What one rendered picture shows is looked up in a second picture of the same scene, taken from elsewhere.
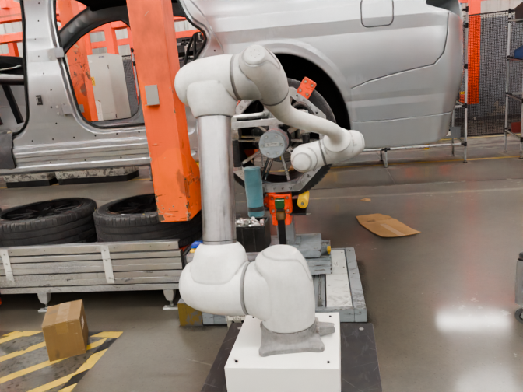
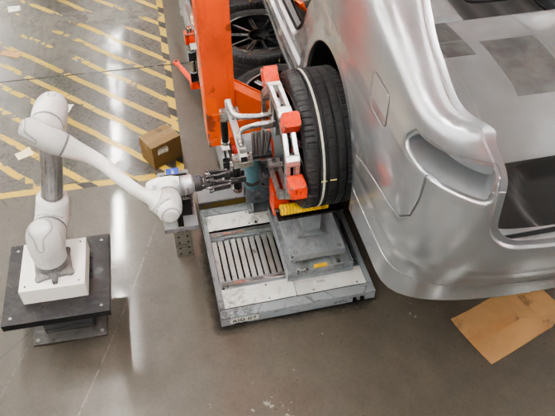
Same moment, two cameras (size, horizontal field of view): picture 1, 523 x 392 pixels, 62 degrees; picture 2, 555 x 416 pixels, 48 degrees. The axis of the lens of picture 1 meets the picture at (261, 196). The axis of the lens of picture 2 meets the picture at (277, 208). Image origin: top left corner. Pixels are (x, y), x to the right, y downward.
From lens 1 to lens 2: 3.16 m
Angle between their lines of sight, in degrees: 66
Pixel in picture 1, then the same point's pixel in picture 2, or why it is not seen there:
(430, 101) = (389, 248)
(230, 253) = (39, 205)
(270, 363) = (26, 262)
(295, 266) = (29, 239)
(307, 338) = (39, 271)
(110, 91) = not seen: outside the picture
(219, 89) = not seen: hidden behind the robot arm
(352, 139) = (157, 209)
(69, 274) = not seen: hidden behind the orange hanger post
